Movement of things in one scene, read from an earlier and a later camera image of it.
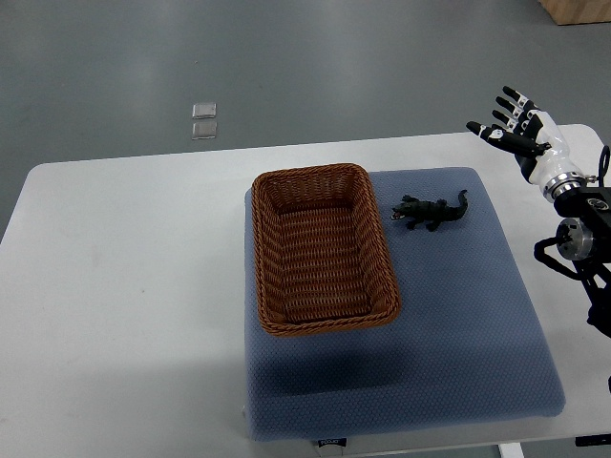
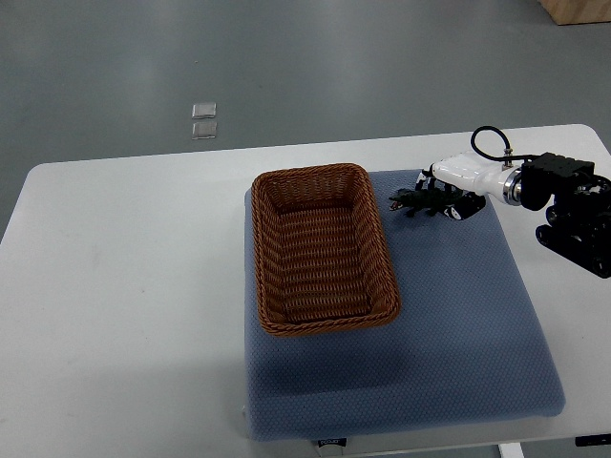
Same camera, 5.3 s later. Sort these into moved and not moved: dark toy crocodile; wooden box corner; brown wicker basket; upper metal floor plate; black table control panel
Moved: dark toy crocodile
Not moved: wooden box corner; upper metal floor plate; brown wicker basket; black table control panel
